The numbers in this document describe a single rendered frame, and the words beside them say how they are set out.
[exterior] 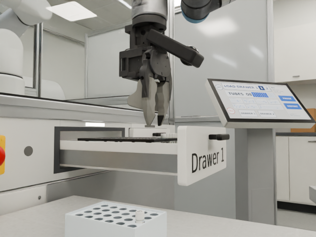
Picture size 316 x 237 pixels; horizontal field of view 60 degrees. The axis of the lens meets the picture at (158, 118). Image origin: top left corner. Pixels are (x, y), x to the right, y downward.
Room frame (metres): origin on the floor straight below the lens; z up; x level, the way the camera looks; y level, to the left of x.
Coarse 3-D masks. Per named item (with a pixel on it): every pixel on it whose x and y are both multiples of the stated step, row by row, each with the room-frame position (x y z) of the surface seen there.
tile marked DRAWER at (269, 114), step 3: (258, 111) 1.35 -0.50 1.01; (261, 111) 1.36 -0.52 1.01; (264, 111) 1.37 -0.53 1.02; (267, 111) 1.37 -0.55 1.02; (270, 111) 1.38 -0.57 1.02; (273, 111) 1.38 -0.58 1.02; (261, 114) 1.35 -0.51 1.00; (264, 114) 1.35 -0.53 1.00; (267, 114) 1.36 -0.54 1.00; (270, 114) 1.36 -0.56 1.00; (273, 114) 1.37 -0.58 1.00; (270, 117) 1.35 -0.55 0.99; (273, 117) 1.35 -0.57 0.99; (276, 117) 1.36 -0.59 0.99
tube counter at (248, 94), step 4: (248, 92) 1.44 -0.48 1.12; (252, 92) 1.45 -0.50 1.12; (256, 92) 1.46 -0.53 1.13; (260, 92) 1.47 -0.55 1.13; (264, 92) 1.48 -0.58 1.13; (248, 96) 1.42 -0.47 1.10; (252, 96) 1.43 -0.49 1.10; (256, 96) 1.44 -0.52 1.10; (260, 96) 1.44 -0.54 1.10; (264, 96) 1.45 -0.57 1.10; (268, 96) 1.46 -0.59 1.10; (272, 96) 1.47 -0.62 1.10
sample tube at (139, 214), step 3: (138, 210) 0.38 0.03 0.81; (141, 210) 0.38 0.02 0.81; (135, 213) 0.38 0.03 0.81; (138, 213) 0.37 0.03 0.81; (141, 213) 0.37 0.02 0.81; (135, 216) 0.38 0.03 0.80; (138, 216) 0.37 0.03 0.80; (141, 216) 0.37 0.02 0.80; (135, 219) 0.38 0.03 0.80; (138, 219) 0.37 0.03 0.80; (141, 219) 0.37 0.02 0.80; (138, 222) 0.37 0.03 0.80; (141, 222) 0.37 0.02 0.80
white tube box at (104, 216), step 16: (96, 208) 0.45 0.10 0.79; (112, 208) 0.44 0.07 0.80; (128, 208) 0.44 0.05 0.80; (144, 208) 0.43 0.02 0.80; (80, 224) 0.39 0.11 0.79; (96, 224) 0.37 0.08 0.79; (112, 224) 0.36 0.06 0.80; (128, 224) 0.37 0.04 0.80; (144, 224) 0.36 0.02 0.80; (160, 224) 0.40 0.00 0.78
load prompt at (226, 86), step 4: (224, 84) 1.44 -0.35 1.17; (228, 84) 1.45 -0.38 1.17; (232, 84) 1.46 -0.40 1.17; (236, 84) 1.47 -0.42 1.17; (240, 84) 1.48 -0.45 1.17; (244, 84) 1.49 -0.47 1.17; (248, 84) 1.49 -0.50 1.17; (224, 88) 1.42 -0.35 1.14; (228, 88) 1.43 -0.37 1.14; (232, 88) 1.43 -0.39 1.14; (236, 88) 1.44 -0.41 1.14; (240, 88) 1.45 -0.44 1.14; (244, 88) 1.46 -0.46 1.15; (248, 88) 1.47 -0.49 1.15; (252, 88) 1.48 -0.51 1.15; (256, 88) 1.49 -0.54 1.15; (260, 88) 1.49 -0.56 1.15; (264, 88) 1.50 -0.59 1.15; (268, 88) 1.51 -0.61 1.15
